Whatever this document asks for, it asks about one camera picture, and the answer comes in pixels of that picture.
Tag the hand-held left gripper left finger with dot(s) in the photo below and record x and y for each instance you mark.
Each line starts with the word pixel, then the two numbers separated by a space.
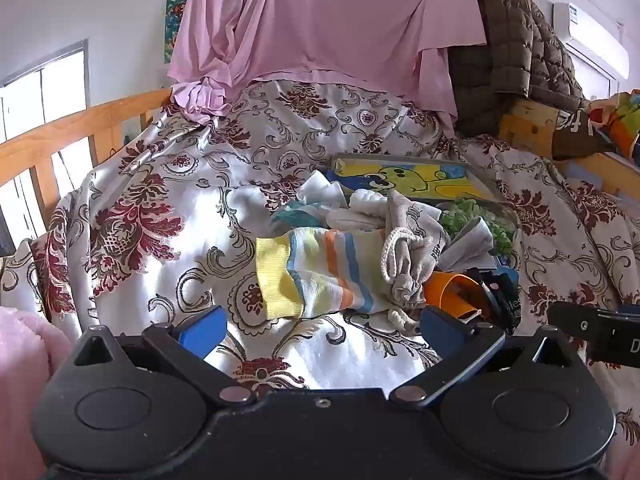
pixel 202 332

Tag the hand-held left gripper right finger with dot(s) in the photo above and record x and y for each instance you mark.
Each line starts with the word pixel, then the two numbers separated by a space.
pixel 445 332

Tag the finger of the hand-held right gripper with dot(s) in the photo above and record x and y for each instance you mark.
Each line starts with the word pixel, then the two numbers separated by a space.
pixel 575 325

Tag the orange box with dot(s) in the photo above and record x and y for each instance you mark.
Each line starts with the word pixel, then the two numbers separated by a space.
pixel 445 292

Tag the grey sock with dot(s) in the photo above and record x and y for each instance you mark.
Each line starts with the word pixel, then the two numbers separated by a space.
pixel 470 245

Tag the green crochet cloth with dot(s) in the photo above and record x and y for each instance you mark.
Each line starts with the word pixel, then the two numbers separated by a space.
pixel 495 230

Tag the striped sock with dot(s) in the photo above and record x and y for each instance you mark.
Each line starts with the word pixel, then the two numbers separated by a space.
pixel 310 270

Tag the teal tissue pack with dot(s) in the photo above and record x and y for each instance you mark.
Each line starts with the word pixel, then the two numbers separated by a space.
pixel 300 215

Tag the cartoon printed tray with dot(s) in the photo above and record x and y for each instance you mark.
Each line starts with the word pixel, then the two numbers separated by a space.
pixel 400 177

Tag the floral bedspread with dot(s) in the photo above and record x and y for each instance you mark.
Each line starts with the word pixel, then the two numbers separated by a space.
pixel 150 210

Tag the wooden bed side board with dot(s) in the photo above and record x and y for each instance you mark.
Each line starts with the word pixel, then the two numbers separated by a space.
pixel 600 167

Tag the pink fluffy blanket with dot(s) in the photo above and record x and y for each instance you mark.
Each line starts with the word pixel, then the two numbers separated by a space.
pixel 25 360

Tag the colourful printed cloth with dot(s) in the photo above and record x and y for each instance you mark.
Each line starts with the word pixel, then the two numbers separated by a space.
pixel 620 120

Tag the window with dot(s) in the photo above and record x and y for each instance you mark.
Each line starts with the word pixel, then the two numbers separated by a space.
pixel 45 90

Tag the white air conditioner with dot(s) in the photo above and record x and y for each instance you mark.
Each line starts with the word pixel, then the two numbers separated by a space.
pixel 595 35

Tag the brown quilted blanket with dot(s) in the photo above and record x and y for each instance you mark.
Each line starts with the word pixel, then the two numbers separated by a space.
pixel 505 35

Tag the pink curtain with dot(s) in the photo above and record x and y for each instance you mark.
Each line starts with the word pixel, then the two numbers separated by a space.
pixel 310 20

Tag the teal wall poster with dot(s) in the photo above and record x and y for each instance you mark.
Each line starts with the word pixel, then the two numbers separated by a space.
pixel 175 25

